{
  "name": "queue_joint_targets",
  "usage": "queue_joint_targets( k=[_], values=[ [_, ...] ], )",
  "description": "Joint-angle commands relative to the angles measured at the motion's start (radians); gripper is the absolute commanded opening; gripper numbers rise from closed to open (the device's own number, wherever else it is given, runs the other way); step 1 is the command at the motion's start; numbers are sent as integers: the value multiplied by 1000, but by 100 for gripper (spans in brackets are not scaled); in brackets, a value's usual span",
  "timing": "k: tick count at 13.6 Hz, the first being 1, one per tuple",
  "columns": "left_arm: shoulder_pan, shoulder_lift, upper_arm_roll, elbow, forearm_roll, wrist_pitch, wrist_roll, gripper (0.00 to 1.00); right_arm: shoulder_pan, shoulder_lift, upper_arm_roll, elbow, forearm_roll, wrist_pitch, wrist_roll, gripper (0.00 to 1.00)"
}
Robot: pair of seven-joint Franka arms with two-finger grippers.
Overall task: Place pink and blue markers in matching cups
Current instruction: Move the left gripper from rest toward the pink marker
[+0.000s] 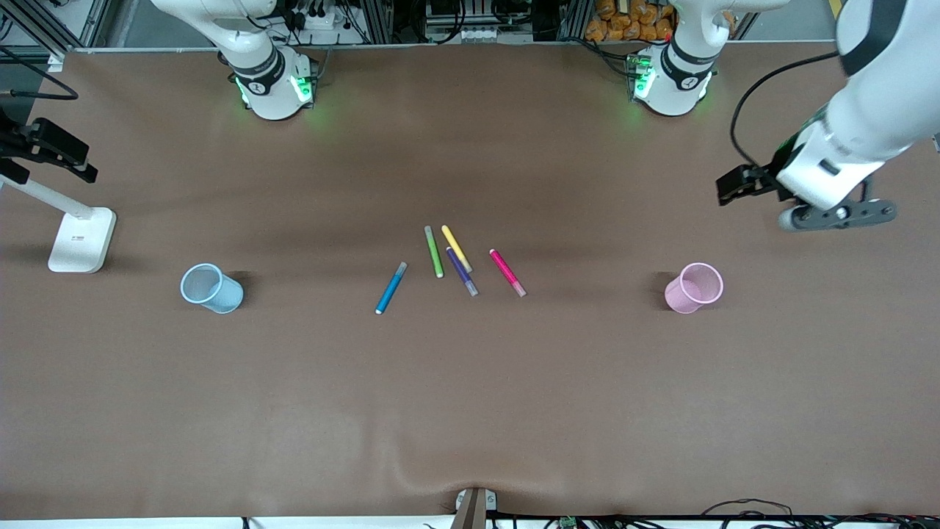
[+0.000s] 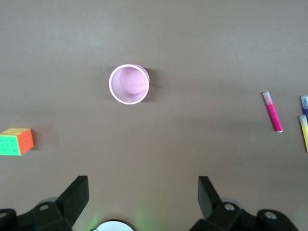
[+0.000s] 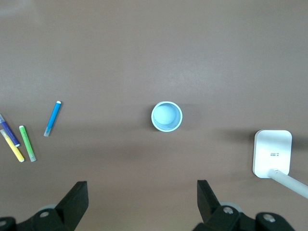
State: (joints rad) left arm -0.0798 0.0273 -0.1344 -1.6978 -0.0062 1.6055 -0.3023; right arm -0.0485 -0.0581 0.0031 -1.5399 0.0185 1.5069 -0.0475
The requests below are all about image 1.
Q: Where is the blue marker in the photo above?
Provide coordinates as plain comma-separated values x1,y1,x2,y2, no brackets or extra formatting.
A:
375,262,408,315

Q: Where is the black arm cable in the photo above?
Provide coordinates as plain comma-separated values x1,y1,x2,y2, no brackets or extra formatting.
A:
730,51,842,171
0,46,79,101

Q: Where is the black floor cables bundle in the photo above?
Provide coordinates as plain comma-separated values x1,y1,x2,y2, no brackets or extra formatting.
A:
701,498,940,529

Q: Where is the yellow marker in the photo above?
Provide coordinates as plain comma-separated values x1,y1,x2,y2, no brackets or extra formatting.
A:
441,224,474,273

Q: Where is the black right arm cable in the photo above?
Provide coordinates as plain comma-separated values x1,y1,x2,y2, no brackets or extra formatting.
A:
0,46,79,101

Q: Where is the white stand with rod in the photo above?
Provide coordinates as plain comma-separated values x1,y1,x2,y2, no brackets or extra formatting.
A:
0,175,118,274

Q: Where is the purple marker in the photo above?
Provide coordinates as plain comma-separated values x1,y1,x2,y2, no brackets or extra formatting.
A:
446,246,480,298

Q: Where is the light blue mesh cup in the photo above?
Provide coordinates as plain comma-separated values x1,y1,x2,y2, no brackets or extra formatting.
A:
180,262,245,315

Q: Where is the orange packets pile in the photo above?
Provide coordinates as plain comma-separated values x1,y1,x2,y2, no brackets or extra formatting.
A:
585,0,675,43

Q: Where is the metal table edge bracket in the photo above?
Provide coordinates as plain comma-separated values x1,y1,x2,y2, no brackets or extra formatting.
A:
454,487,498,529

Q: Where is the pink mesh cup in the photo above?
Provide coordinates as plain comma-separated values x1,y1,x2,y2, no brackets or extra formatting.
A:
664,262,725,315

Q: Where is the aluminium frame post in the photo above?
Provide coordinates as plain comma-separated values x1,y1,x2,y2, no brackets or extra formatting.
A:
558,0,593,42
360,0,394,45

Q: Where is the white power strip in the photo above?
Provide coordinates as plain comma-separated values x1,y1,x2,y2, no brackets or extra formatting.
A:
289,4,346,32

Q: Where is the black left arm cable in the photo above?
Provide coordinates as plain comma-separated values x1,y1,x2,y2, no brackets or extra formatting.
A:
730,51,842,171

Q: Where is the green marker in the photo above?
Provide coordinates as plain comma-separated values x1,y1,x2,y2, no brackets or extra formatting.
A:
424,225,445,278

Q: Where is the pink marker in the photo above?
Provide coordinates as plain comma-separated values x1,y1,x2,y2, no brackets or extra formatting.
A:
488,248,527,298

